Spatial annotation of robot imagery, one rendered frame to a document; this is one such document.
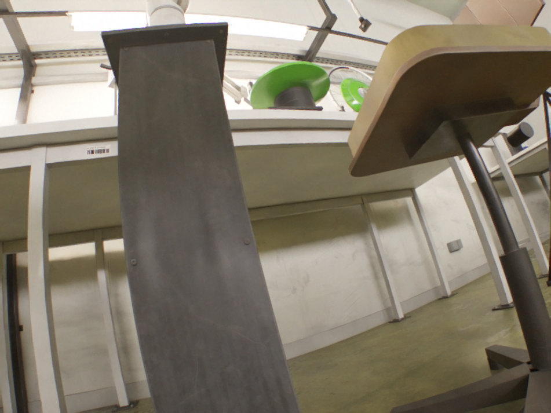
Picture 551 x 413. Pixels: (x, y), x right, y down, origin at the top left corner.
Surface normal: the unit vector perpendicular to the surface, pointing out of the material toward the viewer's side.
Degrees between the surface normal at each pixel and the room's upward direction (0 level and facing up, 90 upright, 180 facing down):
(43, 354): 90
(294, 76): 159
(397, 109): 180
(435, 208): 90
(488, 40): 90
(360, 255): 90
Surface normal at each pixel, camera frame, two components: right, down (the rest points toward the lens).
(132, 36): 0.26, 0.92
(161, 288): 0.24, -0.34
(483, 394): -0.57, -0.09
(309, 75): 0.42, 0.73
